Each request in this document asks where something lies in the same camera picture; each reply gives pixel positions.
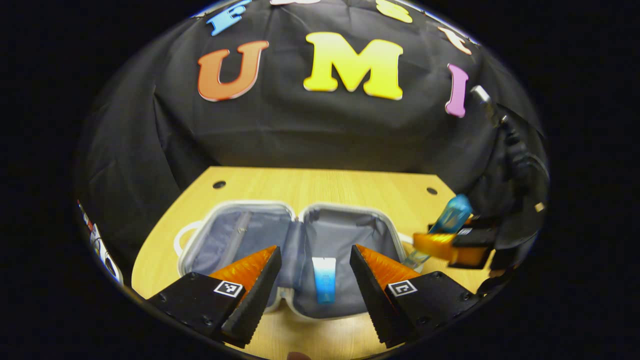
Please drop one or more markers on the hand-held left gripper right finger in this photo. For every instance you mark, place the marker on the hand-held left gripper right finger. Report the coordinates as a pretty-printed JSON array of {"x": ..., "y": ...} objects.
[{"x": 375, "y": 300}]

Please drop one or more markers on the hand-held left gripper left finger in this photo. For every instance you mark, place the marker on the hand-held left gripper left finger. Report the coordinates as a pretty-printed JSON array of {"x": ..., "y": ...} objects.
[{"x": 255, "y": 302}]

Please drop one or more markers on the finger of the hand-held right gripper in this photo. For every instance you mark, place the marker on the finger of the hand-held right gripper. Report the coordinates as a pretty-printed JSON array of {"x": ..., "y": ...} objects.
[
  {"x": 475, "y": 240},
  {"x": 482, "y": 221}
]

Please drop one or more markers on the teal bottle with blue cap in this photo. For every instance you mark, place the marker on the teal bottle with blue cap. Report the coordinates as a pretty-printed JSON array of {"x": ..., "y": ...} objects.
[{"x": 455, "y": 212}]

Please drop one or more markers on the white and blue cream tube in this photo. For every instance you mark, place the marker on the white and blue cream tube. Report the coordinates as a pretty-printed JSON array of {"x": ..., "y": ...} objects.
[{"x": 325, "y": 280}]

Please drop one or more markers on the small white suitcase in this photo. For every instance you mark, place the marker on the small white suitcase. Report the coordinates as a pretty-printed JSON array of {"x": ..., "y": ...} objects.
[{"x": 345, "y": 235}]

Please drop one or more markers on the white and red clutter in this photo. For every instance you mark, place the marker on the white and red clutter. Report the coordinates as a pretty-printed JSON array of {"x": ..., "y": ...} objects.
[{"x": 107, "y": 260}]

